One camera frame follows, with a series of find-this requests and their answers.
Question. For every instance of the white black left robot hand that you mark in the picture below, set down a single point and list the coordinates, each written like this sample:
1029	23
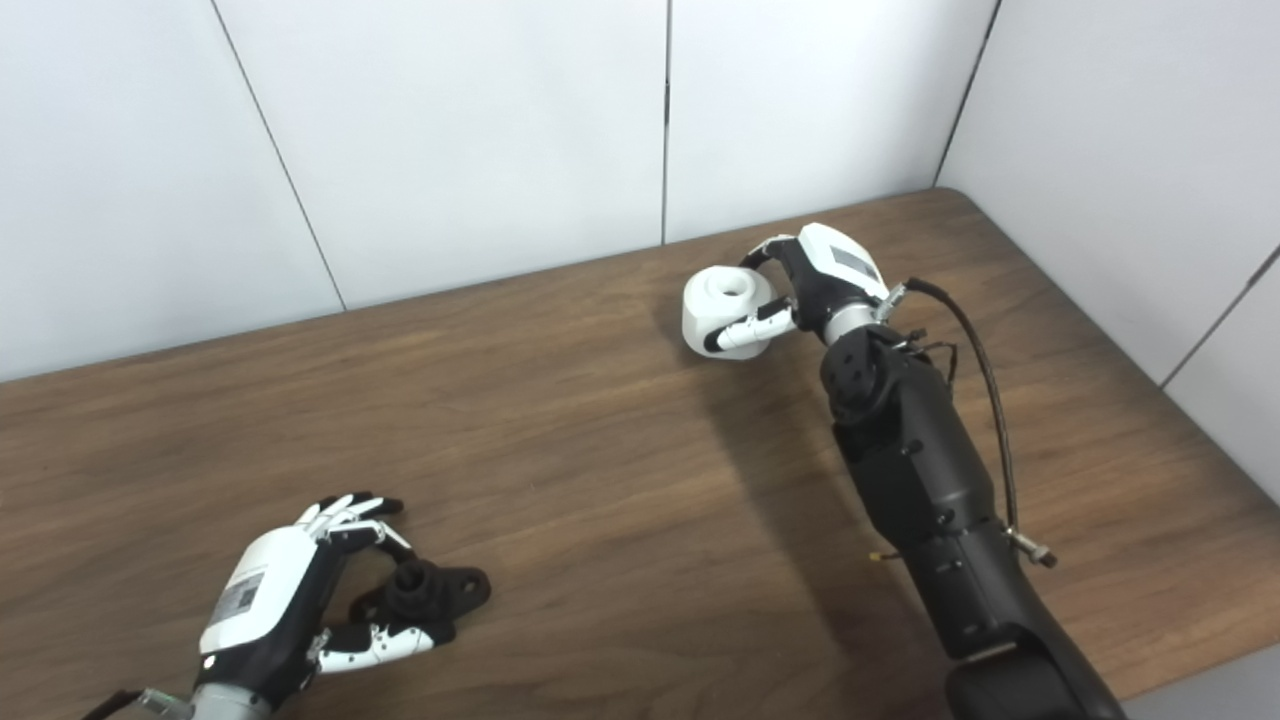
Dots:
265	590

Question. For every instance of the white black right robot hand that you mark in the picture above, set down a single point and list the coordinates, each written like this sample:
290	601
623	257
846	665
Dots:
830	275

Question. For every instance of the round white plastic piece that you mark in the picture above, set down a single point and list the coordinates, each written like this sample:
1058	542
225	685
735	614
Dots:
715	305

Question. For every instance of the black flanged holder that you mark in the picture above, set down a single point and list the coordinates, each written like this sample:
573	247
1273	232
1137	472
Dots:
425	590

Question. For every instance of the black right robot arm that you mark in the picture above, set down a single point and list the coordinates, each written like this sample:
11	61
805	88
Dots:
930	480

